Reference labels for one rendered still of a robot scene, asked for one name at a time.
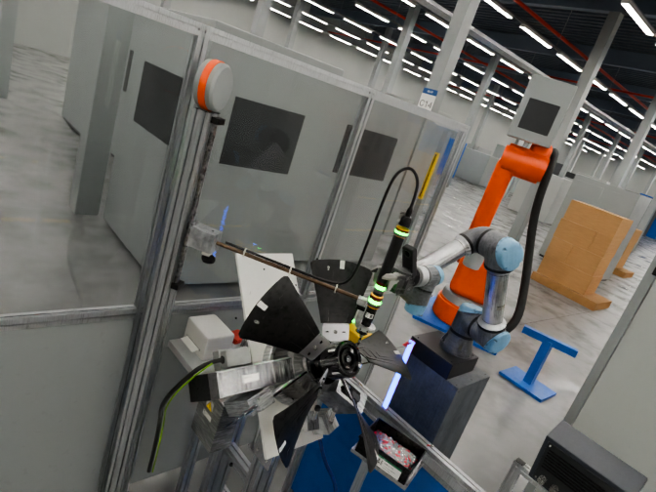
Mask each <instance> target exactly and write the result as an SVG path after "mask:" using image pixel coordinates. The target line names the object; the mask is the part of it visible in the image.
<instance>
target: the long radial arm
mask: <svg viewBox="0 0 656 492"><path fill-rule="evenodd" d="M214 372H217V378H218V386H219V393H220V398H223V397H227V396H231V395H235V394H239V393H242V392H246V391H250V390H257V389H261V388H264V387H269V386H273V385H277V384H281V383H285V382H288V381H289V380H291V379H294V378H295V376H294V370H293V364H292V357H285V358H279V359H273V360H270V361H263V362H258V363H253V364H249V365H245V366H240V367H235V368H230V369H225V370H221V371H214Z"/></svg>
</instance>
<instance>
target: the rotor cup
mask: <svg viewBox="0 0 656 492"><path fill-rule="evenodd" d="M328 349H335V351H329V352H328ZM348 355H349V356H350V362H347V356H348ZM326 367H328V373H327V376H326V379H325V382H324V383H325V384H324V385H329V384H332V383H333V382H334V381H335V380H339V379H348V378H352V377H354V376H356V375H357V374H358V372H359V370H360V367H361V354H360V351H359V349H358V347H357V345H356V344H355V343H354V342H352V341H349V340H343V341H338V342H333V343H331V344H330V345H329V346H328V347H327V348H326V349H325V350H324V351H323V352H322V353H320V354H319V355H318V356H317V357H316V358H315V359H314V360H309V359H308V358H307V370H308V373H309V375H310V376H311V378H312V379H313V380H314V381H316V379H317V378H318V379H319V378H320V377H321V375H322V374H323V372H324V370H325V369H326ZM334 372H339V373H340V374H334V375H333V374H332V373H334Z"/></svg>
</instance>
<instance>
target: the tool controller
mask: <svg viewBox="0 0 656 492"><path fill-rule="evenodd" d="M528 475H529V476H530V477H532V478H533V479H534V480H535V481H537V482H538V483H539V484H540V485H542V486H543V487H544V488H545V489H547V490H548V491H549V492H640V491H641V489H642V488H643V486H644V485H645V483H646V482H647V480H648V479H647V477H646V476H645V475H643V474H642V473H640V472H639V471H637V470H635V469H634V468H632V467H631V466H629V465H628V464H627V463H625V462H624V461H622V460H621V459H619V458H618V457H616V456H615V455H613V454H612V453H610V452H609V451H608V450H606V449H605V448H603V447H602V446H600V445H599V444H597V443H596V442H594V441H593V440H591V439H590V438H589V437H587V436H586V435H584V434H583V433H581V432H580V431H578V430H576V429H575V428H573V427H572V426H571V425H569V424H568V423H566V422H565V421H563V420H562V421H561V422H560V423H559V424H558V425H556V426H555V427H554V428H553V429H552V430H551V431H550V432H549V433H548V434H547V436H546V438H545V440H544V442H543V444H542V446H541V448H540V451H539V453H538V455H537V457H536V459H535V461H534V463H533V465H532V468H531V470H530V472H529V474H528Z"/></svg>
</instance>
